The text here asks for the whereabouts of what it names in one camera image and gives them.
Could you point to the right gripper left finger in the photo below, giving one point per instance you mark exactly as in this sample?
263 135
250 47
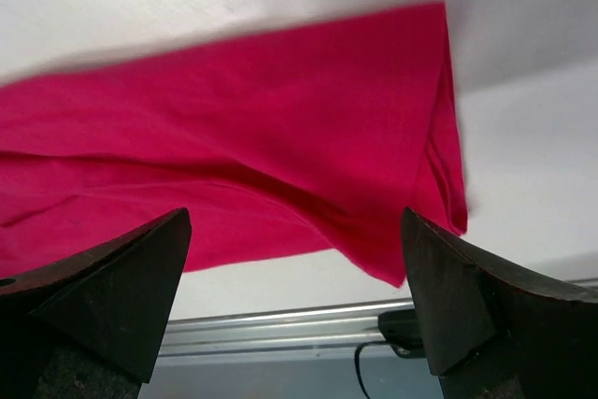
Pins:
91 325

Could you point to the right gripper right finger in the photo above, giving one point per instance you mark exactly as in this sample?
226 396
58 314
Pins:
494 329

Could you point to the red t shirt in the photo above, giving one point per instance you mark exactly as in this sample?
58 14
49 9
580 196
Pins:
278 144

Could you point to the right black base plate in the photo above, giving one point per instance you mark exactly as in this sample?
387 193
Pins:
400 328

